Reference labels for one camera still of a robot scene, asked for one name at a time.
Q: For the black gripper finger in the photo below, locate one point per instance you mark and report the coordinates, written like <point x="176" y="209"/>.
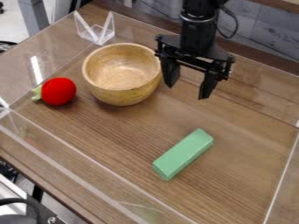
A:
<point x="170" y="71"/>
<point x="208" y="84"/>

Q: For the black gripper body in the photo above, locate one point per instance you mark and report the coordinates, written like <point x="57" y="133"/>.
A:
<point x="215" y="59"/>

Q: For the red plush fruit green leaf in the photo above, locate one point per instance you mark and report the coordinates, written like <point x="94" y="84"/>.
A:
<point x="56" y="91"/>

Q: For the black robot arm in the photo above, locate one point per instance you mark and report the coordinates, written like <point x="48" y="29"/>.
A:
<point x="192" y="48"/>

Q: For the wooden bowl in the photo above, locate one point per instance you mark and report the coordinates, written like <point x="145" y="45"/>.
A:
<point x="121" y="73"/>

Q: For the green rectangular block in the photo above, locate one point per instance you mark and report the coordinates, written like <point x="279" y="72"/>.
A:
<point x="181" y="154"/>

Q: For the clear acrylic corner bracket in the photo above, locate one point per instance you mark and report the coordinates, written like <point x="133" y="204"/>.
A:
<point x="94" y="33"/>

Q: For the clear acrylic tray enclosure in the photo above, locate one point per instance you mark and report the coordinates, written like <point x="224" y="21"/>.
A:
<point x="88" y="152"/>

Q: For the black metal base bracket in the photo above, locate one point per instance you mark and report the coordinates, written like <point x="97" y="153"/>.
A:
<point x="36" y="210"/>

